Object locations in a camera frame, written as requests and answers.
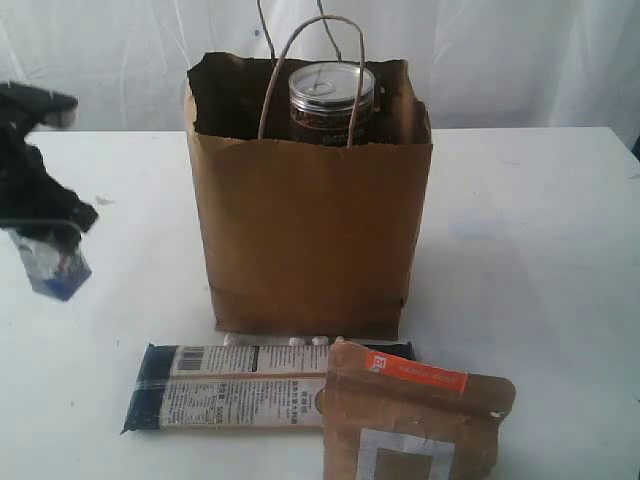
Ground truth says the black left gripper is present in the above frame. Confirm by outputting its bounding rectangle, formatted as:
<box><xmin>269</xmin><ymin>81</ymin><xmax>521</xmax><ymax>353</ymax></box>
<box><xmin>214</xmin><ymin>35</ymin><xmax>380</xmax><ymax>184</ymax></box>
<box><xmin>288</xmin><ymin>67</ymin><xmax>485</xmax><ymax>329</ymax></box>
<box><xmin>1</xmin><ymin>82</ymin><xmax>98</xmax><ymax>250</ymax></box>

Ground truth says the white blue milk carton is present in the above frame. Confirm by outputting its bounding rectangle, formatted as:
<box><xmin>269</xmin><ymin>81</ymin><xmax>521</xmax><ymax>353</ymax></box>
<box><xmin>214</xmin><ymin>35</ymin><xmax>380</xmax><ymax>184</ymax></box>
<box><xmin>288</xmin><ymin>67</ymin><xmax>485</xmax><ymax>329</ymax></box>
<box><xmin>9</xmin><ymin>230</ymin><xmax>92</xmax><ymax>302</ymax></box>

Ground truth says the dark grain can silver lid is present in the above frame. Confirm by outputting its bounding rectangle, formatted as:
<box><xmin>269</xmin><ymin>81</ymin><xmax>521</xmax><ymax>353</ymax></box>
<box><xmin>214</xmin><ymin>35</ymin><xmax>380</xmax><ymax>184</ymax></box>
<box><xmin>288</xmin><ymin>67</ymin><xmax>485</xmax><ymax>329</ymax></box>
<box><xmin>288</xmin><ymin>62</ymin><xmax>376</xmax><ymax>147</ymax></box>

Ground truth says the brown kraft stand-up pouch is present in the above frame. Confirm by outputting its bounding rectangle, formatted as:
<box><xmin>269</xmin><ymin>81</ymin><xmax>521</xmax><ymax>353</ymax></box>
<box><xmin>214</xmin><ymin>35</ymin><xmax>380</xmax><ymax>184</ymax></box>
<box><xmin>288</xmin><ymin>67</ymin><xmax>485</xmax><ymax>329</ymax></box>
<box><xmin>321</xmin><ymin>340</ymin><xmax>516</xmax><ymax>479</ymax></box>

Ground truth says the brown paper bag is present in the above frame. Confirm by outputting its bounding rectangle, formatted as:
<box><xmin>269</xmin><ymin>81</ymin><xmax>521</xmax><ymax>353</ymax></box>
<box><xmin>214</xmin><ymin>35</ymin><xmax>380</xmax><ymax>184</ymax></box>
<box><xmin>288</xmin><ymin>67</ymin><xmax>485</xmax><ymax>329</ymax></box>
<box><xmin>185</xmin><ymin>52</ymin><xmax>433</xmax><ymax>340</ymax></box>

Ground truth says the black rice vacuum pack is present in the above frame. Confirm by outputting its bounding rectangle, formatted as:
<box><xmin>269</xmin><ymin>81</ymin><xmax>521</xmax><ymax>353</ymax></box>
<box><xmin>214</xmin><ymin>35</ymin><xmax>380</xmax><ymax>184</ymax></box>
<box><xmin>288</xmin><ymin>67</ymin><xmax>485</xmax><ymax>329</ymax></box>
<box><xmin>119</xmin><ymin>340</ymin><xmax>416</xmax><ymax>435</ymax></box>

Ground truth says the white backdrop curtain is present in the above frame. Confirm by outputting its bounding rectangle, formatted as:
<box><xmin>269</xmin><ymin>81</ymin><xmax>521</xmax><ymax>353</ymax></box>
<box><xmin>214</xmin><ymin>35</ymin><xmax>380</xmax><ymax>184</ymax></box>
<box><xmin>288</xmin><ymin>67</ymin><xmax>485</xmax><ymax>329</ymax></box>
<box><xmin>1</xmin><ymin>1</ymin><xmax>639</xmax><ymax>144</ymax></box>

